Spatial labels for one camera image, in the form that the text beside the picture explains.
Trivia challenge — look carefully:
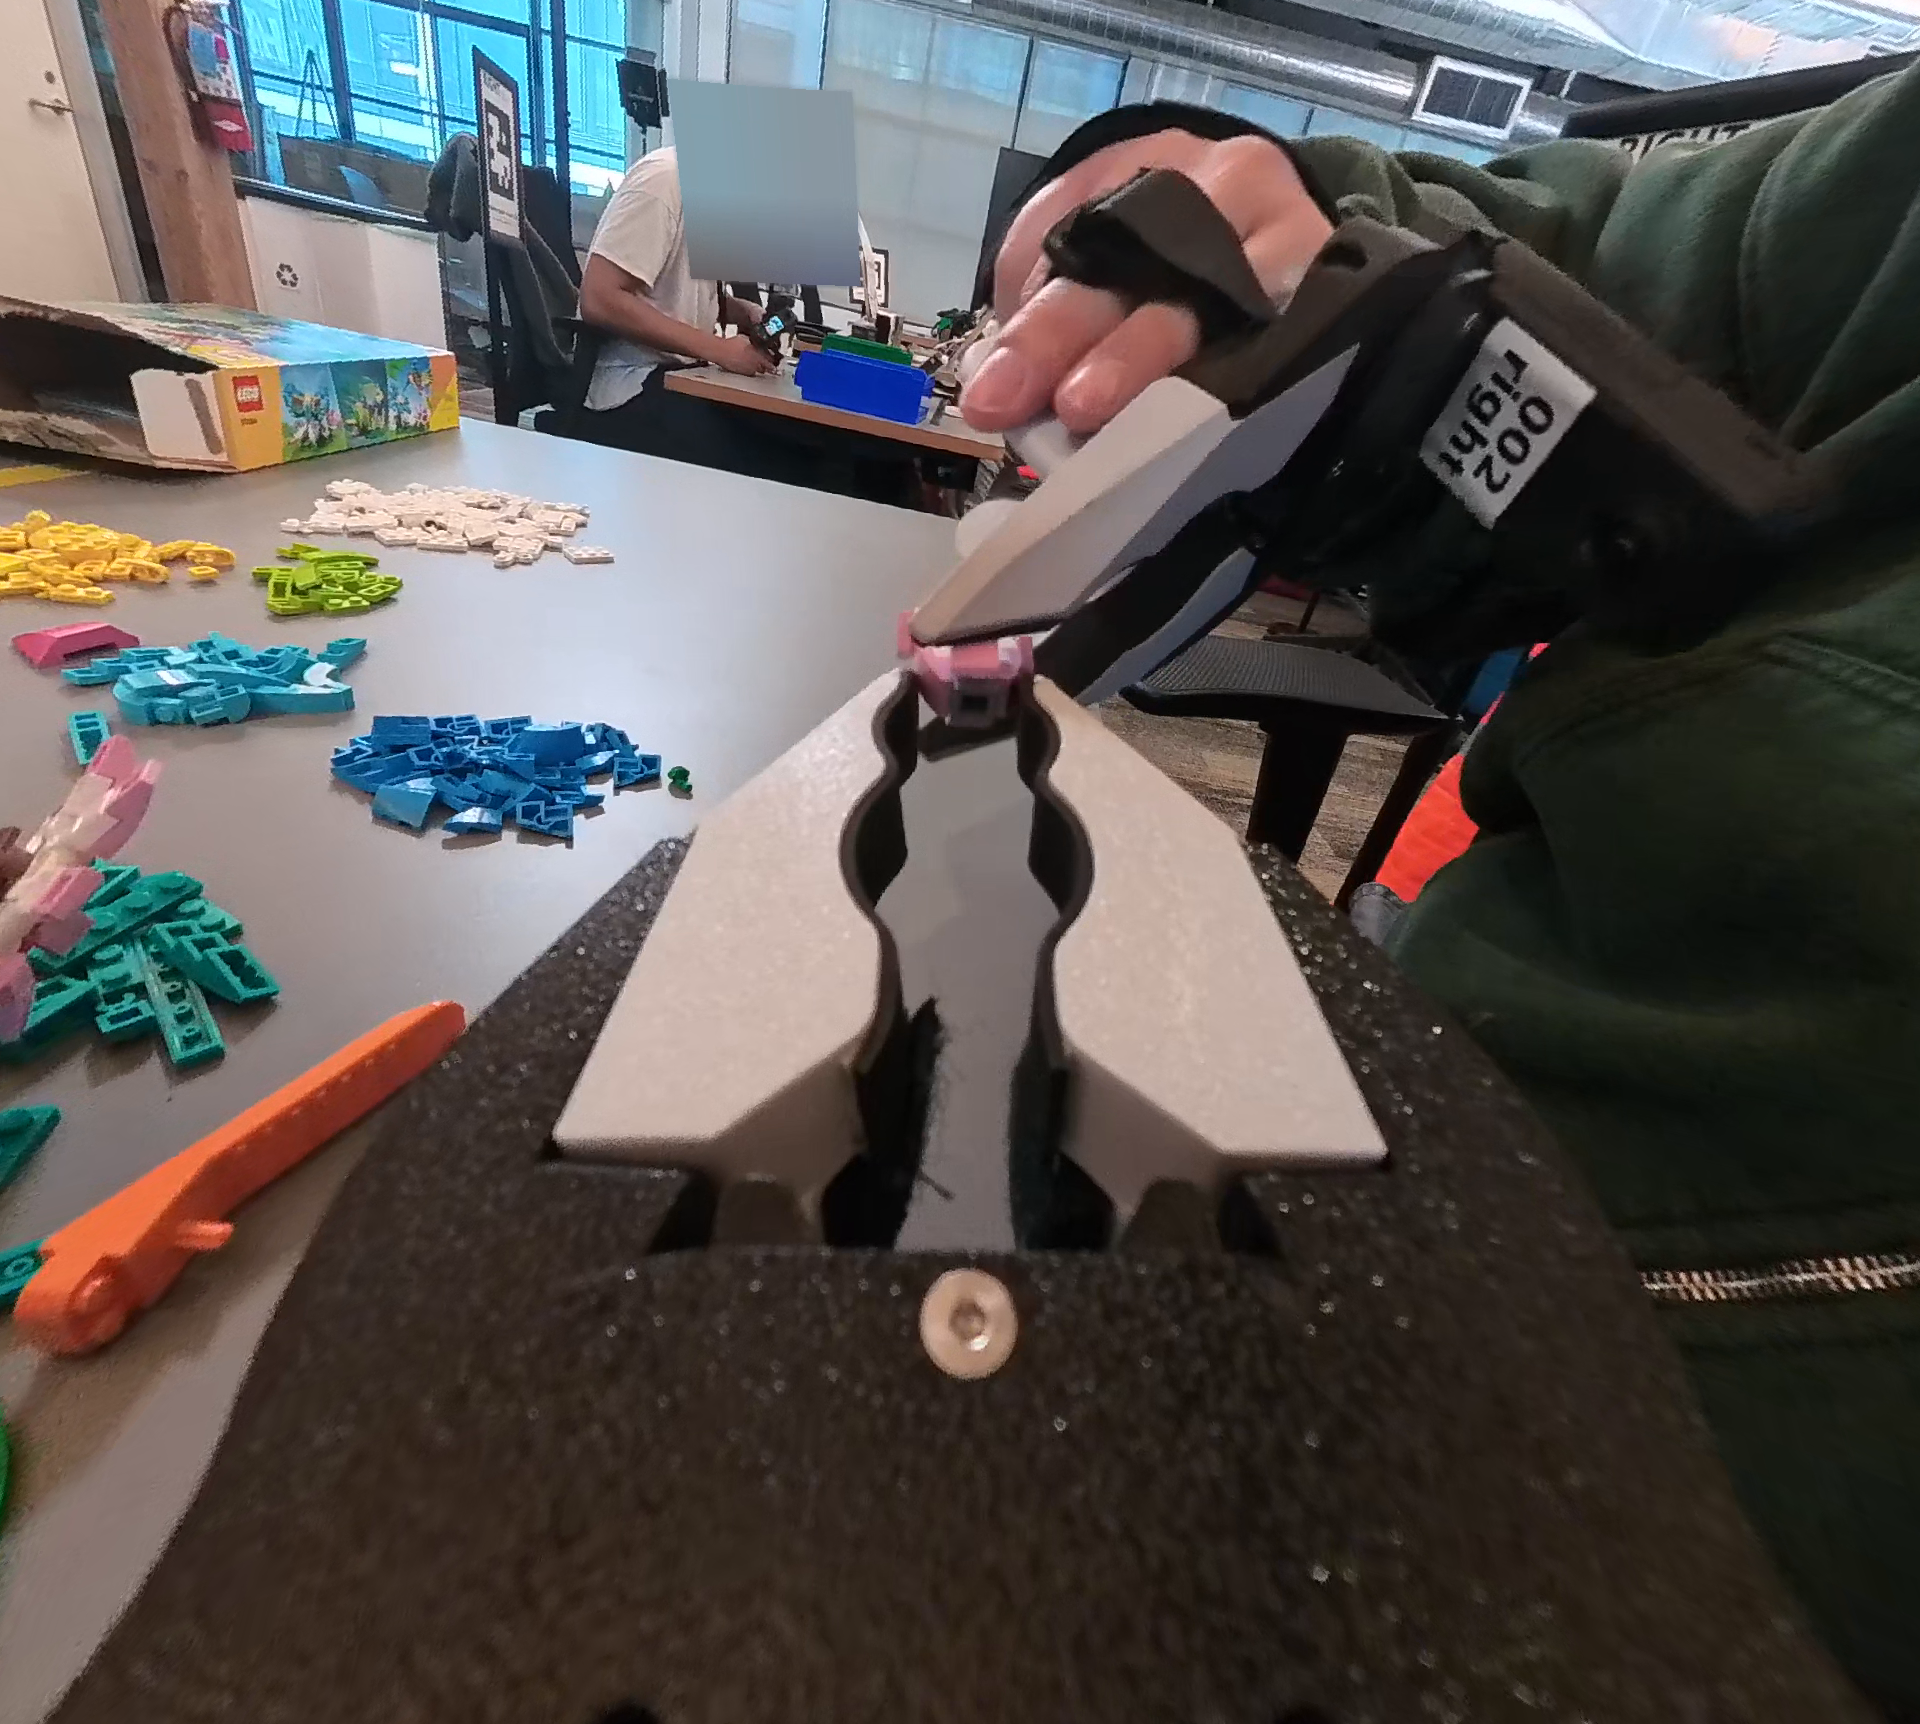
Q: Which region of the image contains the black monitor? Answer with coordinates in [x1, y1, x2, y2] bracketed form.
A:
[981, 146, 1056, 301]

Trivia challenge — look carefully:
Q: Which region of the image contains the pink white lego flower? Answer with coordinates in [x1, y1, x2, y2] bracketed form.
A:
[0, 734, 164, 1048]

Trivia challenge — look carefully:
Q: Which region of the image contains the white air vent grille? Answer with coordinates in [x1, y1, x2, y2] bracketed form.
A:
[1412, 55, 1536, 138]

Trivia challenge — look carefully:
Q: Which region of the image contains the person's right hand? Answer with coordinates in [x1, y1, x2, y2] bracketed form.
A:
[956, 103, 1340, 439]

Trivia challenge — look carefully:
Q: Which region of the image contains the lego set cardboard box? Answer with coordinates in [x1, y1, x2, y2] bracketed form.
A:
[0, 295, 461, 475]

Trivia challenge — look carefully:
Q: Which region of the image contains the pile of teal lego bricks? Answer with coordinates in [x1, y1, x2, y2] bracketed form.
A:
[0, 857, 284, 1313]

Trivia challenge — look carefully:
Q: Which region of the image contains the pink lego flower piece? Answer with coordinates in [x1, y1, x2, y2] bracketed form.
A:
[895, 627, 1038, 730]

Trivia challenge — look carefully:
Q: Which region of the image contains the white door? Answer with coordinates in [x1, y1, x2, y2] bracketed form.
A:
[0, 0, 144, 307]

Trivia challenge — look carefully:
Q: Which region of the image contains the pile of lime lego bricks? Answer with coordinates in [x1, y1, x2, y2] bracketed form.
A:
[249, 541, 403, 620]

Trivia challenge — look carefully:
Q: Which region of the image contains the blue plastic bin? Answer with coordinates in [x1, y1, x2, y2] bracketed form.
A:
[793, 346, 936, 427]

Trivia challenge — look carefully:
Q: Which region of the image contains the pile of white lego bricks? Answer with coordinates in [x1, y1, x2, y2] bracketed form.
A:
[278, 477, 618, 568]

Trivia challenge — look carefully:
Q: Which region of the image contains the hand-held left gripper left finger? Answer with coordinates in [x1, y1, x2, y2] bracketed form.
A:
[547, 669, 923, 1238]

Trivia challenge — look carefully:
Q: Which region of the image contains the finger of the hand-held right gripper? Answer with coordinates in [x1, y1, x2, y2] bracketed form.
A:
[1032, 536, 1265, 710]
[903, 343, 1362, 650]

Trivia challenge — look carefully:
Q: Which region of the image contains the wooden pillar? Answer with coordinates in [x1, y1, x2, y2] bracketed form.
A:
[56, 0, 249, 307]

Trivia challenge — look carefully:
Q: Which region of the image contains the black white marker board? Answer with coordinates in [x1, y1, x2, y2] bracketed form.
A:
[470, 46, 527, 243]

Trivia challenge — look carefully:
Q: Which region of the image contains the red fire extinguisher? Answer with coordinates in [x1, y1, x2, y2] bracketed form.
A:
[161, 0, 254, 157]

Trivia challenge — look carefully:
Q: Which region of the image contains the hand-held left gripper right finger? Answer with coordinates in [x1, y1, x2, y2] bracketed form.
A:
[1016, 678, 1392, 1241]

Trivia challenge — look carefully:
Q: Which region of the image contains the wooden work table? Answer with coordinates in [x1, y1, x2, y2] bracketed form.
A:
[663, 361, 1009, 466]

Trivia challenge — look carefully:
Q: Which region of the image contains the orange brick separator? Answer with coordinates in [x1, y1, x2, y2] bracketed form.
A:
[12, 997, 468, 1359]

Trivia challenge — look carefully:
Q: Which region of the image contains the person's right forearm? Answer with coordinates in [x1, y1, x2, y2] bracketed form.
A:
[1289, 57, 1920, 525]

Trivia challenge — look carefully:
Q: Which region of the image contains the orange red panel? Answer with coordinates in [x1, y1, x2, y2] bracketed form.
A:
[1371, 748, 1518, 904]

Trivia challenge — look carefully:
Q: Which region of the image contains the black mesh office chair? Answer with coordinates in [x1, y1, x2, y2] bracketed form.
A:
[1115, 627, 1450, 907]

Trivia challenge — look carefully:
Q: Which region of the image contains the pile of light blue lego bricks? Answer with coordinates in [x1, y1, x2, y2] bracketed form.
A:
[61, 631, 370, 770]

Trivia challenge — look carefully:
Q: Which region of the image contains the pile of yellow lego bricks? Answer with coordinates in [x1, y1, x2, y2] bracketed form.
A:
[0, 508, 239, 608]

